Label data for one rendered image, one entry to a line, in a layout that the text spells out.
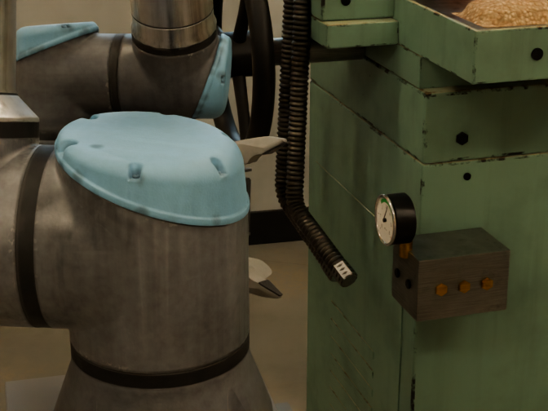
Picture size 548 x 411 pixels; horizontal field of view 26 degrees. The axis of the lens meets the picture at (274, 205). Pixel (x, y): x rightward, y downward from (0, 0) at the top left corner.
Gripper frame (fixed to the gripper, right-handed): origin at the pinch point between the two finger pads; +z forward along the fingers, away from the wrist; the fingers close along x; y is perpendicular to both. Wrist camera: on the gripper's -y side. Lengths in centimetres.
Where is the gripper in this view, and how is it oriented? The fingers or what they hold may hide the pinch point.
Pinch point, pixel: (280, 220)
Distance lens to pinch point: 112.1
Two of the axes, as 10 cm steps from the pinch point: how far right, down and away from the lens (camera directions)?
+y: 5.7, -1.2, 8.1
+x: -0.3, 9.9, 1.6
